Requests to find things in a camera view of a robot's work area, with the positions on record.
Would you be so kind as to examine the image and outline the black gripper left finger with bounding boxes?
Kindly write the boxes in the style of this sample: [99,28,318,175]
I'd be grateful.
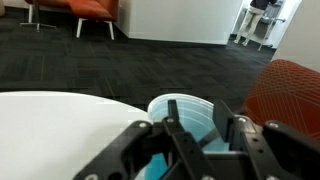
[72,99,215,180]

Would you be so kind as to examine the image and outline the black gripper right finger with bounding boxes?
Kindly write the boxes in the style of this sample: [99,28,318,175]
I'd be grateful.
[212,99,320,180]

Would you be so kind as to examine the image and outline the blue plastic cup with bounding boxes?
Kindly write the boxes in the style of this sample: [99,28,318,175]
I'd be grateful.
[144,93,232,180]

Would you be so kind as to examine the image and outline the large orange patterned sofa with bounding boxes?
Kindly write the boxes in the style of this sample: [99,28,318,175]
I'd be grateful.
[238,59,320,143]

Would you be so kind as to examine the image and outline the person in beige trousers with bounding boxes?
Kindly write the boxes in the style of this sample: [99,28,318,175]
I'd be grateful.
[232,0,278,47]

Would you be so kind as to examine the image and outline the orange sofa with white legs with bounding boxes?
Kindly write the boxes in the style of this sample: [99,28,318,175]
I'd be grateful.
[24,0,120,41]

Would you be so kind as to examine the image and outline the round white pedestal table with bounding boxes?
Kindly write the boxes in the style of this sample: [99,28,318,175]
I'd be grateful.
[0,90,168,180]

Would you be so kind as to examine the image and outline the grey metal frame chair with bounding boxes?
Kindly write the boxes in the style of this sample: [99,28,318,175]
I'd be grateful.
[257,0,287,52]

